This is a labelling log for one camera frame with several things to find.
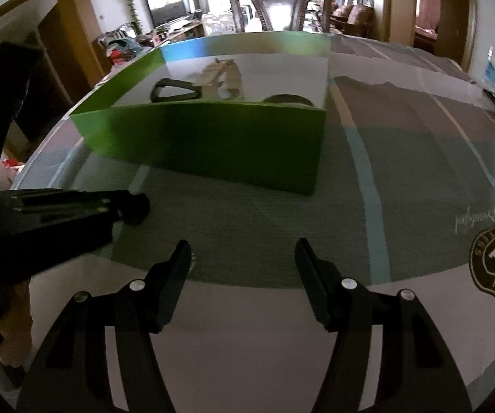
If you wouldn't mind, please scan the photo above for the patterned grey white tablecloth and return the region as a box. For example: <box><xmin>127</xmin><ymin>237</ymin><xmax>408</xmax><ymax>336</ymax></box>
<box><xmin>16</xmin><ymin>35</ymin><xmax>495</xmax><ymax>412</ymax></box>

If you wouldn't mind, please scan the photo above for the gold bangle bracelet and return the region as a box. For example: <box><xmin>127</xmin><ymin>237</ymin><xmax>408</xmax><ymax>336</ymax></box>
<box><xmin>261</xmin><ymin>93</ymin><xmax>317</xmax><ymax>107</ymax></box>

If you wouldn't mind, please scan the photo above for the person's left hand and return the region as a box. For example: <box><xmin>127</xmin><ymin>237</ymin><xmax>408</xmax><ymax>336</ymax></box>
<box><xmin>0</xmin><ymin>282</ymin><xmax>33</xmax><ymax>367</ymax></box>

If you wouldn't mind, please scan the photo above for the red and blue bag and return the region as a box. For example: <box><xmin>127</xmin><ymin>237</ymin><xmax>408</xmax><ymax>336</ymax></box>
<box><xmin>106</xmin><ymin>38</ymin><xmax>145</xmax><ymax>64</ymax></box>

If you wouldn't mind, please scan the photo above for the clear plastic water bottle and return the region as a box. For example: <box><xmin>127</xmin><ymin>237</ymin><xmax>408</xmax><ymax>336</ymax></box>
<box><xmin>483</xmin><ymin>39</ymin><xmax>495</xmax><ymax>88</ymax></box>

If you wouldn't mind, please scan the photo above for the flat screen television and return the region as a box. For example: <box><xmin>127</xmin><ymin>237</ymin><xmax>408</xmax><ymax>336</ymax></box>
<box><xmin>146</xmin><ymin>0</ymin><xmax>188</xmax><ymax>27</ymax></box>

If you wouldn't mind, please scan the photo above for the green cardboard box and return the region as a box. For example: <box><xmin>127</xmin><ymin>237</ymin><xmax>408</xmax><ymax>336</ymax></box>
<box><xmin>70</xmin><ymin>31</ymin><xmax>331</xmax><ymax>195</ymax></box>

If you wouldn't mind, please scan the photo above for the black cord necklace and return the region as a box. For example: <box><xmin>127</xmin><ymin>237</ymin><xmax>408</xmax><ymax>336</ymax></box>
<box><xmin>148</xmin><ymin>77</ymin><xmax>203</xmax><ymax>105</ymax></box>

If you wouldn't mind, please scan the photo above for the dark wooden carved chair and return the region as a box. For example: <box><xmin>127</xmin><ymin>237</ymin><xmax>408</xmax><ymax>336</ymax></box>
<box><xmin>230</xmin><ymin>0</ymin><xmax>334</xmax><ymax>34</ymax></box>

